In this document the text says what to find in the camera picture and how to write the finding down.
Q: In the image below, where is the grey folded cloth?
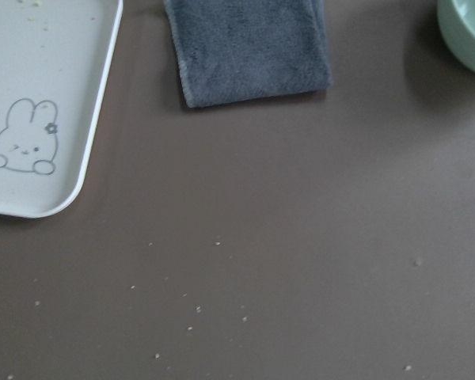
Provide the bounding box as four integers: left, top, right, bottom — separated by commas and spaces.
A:
164, 0, 332, 108

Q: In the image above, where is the green bowl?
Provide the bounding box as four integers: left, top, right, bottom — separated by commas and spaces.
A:
436, 0, 475, 73

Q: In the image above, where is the cream rabbit tray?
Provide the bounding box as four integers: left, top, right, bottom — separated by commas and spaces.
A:
0, 1, 124, 219

